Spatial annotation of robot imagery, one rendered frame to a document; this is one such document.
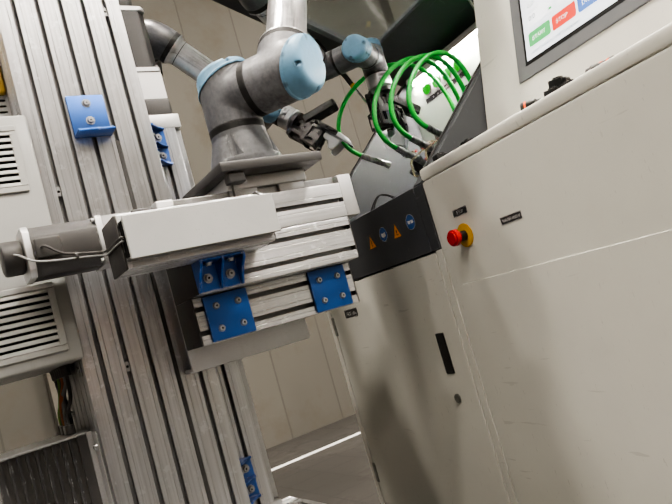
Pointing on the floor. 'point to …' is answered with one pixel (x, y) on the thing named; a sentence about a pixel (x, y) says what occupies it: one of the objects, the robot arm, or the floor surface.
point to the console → (571, 268)
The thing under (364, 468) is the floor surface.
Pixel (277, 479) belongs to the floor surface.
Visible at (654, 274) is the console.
